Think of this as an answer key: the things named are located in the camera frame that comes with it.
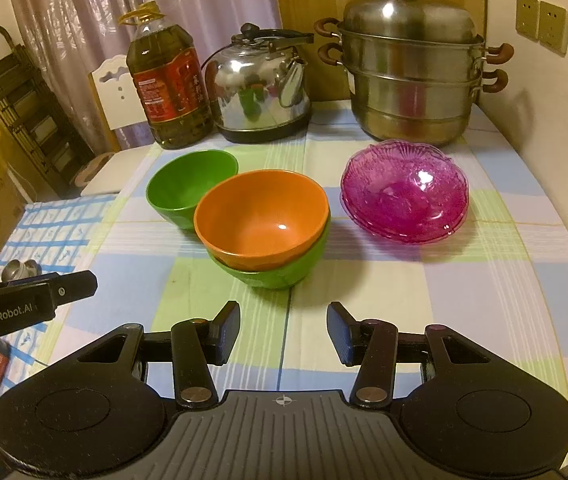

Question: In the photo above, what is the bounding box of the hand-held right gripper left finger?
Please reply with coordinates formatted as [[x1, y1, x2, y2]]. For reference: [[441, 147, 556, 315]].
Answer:
[[59, 301, 241, 408]]

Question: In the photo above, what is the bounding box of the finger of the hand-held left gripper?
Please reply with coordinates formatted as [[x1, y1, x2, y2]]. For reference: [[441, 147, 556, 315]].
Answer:
[[46, 269, 99, 307]]

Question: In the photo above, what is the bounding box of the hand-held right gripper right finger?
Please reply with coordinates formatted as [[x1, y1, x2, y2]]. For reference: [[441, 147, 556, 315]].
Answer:
[[326, 302, 510, 408]]

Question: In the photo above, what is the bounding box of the green plastic bowl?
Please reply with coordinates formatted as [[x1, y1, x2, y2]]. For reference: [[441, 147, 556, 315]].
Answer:
[[207, 230, 331, 291], [145, 150, 240, 231]]

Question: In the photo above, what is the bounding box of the orange plastic bowl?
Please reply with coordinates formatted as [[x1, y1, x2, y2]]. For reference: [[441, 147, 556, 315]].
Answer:
[[193, 170, 331, 271]]

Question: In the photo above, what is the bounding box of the small metal knob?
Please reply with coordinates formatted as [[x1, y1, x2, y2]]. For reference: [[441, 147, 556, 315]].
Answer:
[[1, 259, 43, 284]]

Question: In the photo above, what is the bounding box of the blue white checked cloth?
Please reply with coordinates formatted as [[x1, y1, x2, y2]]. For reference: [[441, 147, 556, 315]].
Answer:
[[0, 192, 116, 363]]

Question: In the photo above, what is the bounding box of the pastel checked tablecloth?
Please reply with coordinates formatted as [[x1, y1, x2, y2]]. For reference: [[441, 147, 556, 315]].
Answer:
[[0, 100, 568, 461]]

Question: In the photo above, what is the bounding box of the dark folding ladder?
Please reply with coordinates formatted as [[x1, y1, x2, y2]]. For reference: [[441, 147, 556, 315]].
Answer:
[[0, 25, 98, 199]]

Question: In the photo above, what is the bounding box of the white wooden chair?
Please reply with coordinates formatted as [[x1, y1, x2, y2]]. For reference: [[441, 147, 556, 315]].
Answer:
[[74, 57, 138, 196]]

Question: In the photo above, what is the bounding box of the cooking oil bottle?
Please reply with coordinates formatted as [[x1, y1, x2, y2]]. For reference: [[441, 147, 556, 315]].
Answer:
[[118, 0, 215, 150]]

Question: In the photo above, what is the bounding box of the stainless steel kettle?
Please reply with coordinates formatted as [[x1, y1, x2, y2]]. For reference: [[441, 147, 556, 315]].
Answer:
[[201, 23, 315, 144]]

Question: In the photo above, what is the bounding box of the stainless steel steamer pot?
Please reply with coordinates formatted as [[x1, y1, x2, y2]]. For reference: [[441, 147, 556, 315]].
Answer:
[[314, 0, 515, 147]]

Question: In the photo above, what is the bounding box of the sheer patterned curtain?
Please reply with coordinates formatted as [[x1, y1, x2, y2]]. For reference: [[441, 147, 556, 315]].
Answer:
[[4, 0, 285, 153]]

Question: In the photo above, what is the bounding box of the beige wall socket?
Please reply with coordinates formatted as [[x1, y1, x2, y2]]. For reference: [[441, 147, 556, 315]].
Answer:
[[515, 0, 541, 41], [537, 0, 568, 57]]

